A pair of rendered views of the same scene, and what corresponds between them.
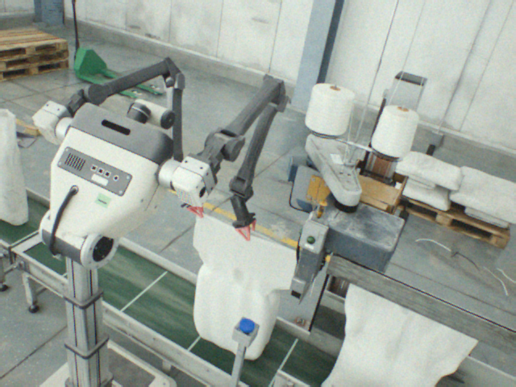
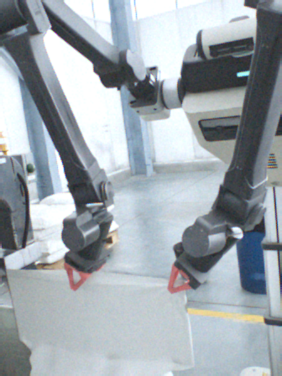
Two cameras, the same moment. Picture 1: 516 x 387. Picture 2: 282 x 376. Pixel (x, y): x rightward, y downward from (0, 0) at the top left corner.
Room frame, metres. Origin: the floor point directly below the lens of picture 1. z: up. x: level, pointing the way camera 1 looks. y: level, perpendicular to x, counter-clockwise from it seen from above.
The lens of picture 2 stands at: (2.39, 0.26, 1.39)
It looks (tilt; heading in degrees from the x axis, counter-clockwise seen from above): 9 degrees down; 186
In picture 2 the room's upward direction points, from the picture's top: 8 degrees counter-clockwise
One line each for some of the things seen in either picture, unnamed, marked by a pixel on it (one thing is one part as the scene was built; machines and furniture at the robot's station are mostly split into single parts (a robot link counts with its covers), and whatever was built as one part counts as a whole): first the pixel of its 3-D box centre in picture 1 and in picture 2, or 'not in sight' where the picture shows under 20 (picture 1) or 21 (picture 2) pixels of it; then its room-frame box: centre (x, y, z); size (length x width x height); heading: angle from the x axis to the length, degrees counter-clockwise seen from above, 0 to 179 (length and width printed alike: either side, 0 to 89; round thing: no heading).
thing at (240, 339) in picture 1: (245, 331); not in sight; (1.18, -0.07, 0.81); 0.08 x 0.08 x 0.06; 67
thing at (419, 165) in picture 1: (430, 168); not in sight; (3.96, -1.69, 0.44); 0.66 x 0.42 x 0.14; 64
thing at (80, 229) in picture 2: (242, 190); (86, 214); (1.58, 0.04, 1.20); 0.11 x 0.09 x 0.12; 159
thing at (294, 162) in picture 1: (296, 172); not in sight; (1.75, -0.18, 1.25); 0.10 x 0.08 x 0.12; 2
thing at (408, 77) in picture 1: (411, 78); not in sight; (1.73, -0.53, 1.76); 0.12 x 0.11 x 0.01; 157
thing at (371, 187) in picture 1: (364, 210); not in sight; (1.64, -0.49, 1.18); 0.34 x 0.25 x 0.31; 157
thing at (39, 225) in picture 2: not in sight; (49, 216); (-1.39, -1.11, 0.56); 0.66 x 0.42 x 0.15; 157
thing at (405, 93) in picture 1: (351, 251); not in sight; (1.73, -0.53, 0.88); 0.12 x 0.11 x 1.74; 157
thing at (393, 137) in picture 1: (395, 130); not in sight; (1.52, -0.47, 1.61); 0.15 x 0.14 x 0.17; 67
